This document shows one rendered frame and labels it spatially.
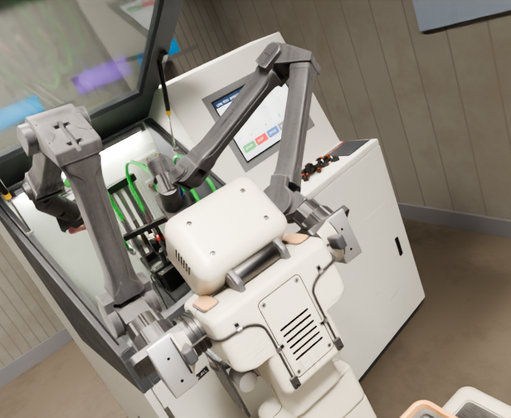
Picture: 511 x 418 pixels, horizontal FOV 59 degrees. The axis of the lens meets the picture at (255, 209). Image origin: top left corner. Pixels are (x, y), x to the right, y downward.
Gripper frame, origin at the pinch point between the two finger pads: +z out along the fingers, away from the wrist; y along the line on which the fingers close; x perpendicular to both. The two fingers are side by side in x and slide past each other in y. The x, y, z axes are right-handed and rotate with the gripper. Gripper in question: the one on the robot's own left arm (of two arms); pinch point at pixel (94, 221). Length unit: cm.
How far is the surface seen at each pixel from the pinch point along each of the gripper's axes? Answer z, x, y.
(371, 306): 112, 48, -50
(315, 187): 63, 5, -59
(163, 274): 39.4, 8.3, 3.6
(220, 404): 53, 55, 11
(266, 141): 66, -27, -54
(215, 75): 44, -54, -53
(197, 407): 45, 53, 16
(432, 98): 141, -31, -146
